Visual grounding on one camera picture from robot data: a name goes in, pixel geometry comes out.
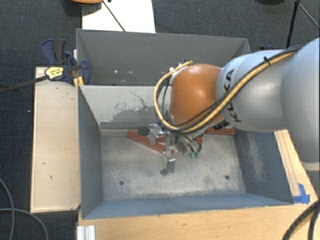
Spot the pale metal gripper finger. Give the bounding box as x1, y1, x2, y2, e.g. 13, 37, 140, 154
159, 151, 173, 177
167, 157, 177, 174

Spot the red-brown flat block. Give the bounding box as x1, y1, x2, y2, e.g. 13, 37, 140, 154
155, 136, 204, 145
125, 130, 168, 155
204, 126, 237, 136

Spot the grey metal bin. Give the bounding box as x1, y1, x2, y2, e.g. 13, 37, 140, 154
75, 28, 295, 220

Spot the pale wood board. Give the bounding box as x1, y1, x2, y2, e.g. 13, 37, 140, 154
29, 66, 82, 214

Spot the black cylinder on white bracket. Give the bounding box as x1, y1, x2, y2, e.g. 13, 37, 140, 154
212, 120, 235, 131

